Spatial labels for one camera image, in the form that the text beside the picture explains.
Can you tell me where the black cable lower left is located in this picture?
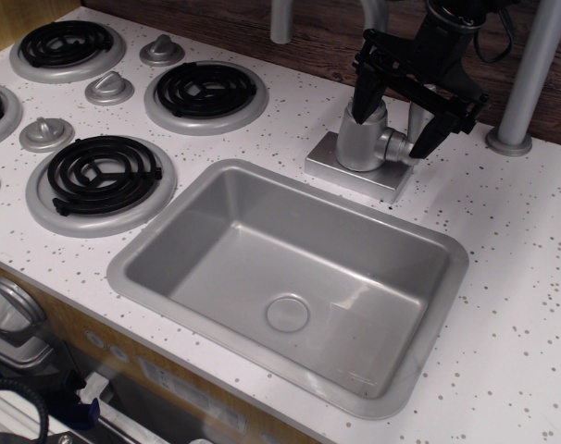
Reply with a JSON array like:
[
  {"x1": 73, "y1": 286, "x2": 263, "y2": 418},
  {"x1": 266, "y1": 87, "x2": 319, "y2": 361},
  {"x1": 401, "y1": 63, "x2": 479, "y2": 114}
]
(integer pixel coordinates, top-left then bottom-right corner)
[{"x1": 0, "y1": 377, "x2": 50, "y2": 441}]

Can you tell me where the grey toy sink basin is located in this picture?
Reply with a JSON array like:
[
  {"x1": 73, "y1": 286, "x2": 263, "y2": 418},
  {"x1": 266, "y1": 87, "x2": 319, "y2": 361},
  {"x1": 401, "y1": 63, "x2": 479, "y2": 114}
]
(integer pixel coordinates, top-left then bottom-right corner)
[{"x1": 107, "y1": 159, "x2": 468, "y2": 420}]

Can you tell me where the black coil burner middle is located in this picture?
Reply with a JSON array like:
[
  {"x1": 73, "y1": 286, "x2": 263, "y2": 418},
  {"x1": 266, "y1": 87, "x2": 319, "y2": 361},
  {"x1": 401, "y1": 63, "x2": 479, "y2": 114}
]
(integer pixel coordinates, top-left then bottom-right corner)
[{"x1": 143, "y1": 61, "x2": 268, "y2": 136}]

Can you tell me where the silver stove knob front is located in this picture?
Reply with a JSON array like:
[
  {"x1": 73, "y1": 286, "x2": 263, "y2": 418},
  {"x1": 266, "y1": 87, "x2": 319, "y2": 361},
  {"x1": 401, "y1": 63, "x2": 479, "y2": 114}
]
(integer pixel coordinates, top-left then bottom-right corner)
[{"x1": 19, "y1": 117, "x2": 74, "y2": 153}]

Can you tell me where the silver stove knob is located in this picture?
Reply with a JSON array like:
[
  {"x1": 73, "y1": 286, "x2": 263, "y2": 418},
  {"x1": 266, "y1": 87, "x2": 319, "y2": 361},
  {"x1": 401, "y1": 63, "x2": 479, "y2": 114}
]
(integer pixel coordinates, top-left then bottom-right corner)
[
  {"x1": 139, "y1": 34, "x2": 185, "y2": 67},
  {"x1": 84, "y1": 71, "x2": 134, "y2": 106},
  {"x1": 19, "y1": 117, "x2": 74, "y2": 153}
]

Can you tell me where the silver faucet lever handle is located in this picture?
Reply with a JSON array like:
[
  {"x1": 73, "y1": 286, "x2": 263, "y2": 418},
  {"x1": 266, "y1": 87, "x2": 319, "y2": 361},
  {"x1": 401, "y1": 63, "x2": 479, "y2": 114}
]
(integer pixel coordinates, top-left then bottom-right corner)
[{"x1": 375, "y1": 102, "x2": 434, "y2": 167}]

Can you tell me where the black coil burner front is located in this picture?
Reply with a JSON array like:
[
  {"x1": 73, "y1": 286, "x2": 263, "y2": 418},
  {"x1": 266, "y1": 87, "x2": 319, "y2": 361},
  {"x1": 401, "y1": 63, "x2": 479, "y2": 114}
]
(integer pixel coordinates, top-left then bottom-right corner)
[{"x1": 26, "y1": 135, "x2": 177, "y2": 238}]

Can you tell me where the silver oven door handle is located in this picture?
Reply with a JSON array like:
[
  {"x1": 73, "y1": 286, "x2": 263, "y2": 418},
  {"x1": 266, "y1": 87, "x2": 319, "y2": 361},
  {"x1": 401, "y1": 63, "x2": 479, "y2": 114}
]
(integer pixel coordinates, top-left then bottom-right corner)
[{"x1": 0, "y1": 336, "x2": 55, "y2": 374}]

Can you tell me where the silver faucet spout pipe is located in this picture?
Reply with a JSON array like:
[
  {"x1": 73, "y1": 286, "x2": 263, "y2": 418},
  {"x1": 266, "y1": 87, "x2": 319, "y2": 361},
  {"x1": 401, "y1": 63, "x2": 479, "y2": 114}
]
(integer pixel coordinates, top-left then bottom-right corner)
[{"x1": 269, "y1": 0, "x2": 389, "y2": 44}]

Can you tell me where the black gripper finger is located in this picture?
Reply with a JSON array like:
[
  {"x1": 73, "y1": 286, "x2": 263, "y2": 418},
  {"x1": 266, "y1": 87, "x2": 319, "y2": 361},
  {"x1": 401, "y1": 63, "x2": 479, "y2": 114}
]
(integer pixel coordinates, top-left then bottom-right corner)
[
  {"x1": 352, "y1": 63, "x2": 386, "y2": 124},
  {"x1": 409, "y1": 116, "x2": 453, "y2": 159}
]

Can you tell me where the silver stove knob middle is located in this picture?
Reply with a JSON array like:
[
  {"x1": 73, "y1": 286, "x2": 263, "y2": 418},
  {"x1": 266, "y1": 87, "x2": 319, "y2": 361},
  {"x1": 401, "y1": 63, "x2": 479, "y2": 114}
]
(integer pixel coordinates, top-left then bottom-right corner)
[{"x1": 84, "y1": 71, "x2": 134, "y2": 106}]

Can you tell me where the grey support pole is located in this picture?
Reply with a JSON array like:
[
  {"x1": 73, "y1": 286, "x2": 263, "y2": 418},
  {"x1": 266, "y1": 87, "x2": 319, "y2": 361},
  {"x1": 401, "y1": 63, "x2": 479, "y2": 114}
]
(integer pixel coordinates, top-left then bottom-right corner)
[{"x1": 486, "y1": 0, "x2": 561, "y2": 157}]

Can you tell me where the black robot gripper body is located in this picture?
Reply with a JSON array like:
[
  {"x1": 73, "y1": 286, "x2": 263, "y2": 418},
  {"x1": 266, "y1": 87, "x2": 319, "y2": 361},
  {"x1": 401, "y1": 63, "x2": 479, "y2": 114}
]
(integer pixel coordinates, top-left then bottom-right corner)
[{"x1": 354, "y1": 1, "x2": 490, "y2": 133}]

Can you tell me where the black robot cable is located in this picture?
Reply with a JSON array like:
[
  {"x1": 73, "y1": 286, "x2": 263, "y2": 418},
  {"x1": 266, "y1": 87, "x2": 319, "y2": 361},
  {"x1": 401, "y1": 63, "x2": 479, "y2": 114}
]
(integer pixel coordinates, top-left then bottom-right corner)
[{"x1": 473, "y1": 0, "x2": 514, "y2": 65}]

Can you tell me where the silver oven dial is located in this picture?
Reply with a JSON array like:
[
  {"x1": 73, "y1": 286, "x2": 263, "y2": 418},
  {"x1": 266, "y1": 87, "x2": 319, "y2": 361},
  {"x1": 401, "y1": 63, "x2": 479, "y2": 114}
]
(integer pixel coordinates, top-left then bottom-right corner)
[{"x1": 0, "y1": 277, "x2": 45, "y2": 346}]

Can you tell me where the silver stove knob rear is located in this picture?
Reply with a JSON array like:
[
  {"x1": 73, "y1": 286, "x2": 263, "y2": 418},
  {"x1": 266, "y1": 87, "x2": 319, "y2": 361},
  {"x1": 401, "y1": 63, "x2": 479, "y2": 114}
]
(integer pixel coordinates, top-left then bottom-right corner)
[{"x1": 139, "y1": 34, "x2": 185, "y2": 67}]

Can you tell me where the black coil burner rear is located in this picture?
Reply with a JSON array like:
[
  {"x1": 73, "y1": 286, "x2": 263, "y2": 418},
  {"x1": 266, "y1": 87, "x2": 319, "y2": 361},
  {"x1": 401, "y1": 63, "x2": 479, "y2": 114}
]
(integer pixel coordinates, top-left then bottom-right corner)
[{"x1": 9, "y1": 20, "x2": 126, "y2": 84}]

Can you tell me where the silver faucet base block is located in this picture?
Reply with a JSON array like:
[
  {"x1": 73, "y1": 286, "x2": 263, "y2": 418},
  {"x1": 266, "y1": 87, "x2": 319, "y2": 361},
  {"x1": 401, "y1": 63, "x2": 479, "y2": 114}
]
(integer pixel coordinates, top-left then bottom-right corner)
[{"x1": 305, "y1": 101, "x2": 414, "y2": 204}]

